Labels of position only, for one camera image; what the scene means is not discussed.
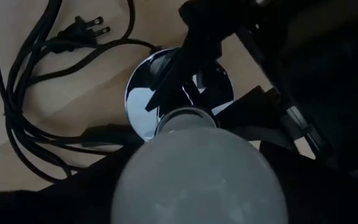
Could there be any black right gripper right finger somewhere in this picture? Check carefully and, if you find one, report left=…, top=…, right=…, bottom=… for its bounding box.
left=259, top=140, right=358, bottom=224

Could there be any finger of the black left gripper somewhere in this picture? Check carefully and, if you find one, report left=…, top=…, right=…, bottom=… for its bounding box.
left=144, top=0, right=258, bottom=113
left=215, top=85, right=295, bottom=132

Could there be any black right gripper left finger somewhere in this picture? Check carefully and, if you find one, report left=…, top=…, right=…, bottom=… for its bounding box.
left=0, top=145, right=143, bottom=224

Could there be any white lightbulb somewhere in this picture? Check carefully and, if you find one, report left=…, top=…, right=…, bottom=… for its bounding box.
left=110, top=108, right=288, bottom=224

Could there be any chrome lamp socket base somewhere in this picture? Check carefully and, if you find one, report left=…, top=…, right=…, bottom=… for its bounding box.
left=124, top=46, right=234, bottom=142

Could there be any black lamp power cord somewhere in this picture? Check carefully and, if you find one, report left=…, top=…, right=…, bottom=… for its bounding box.
left=0, top=0, right=165, bottom=184

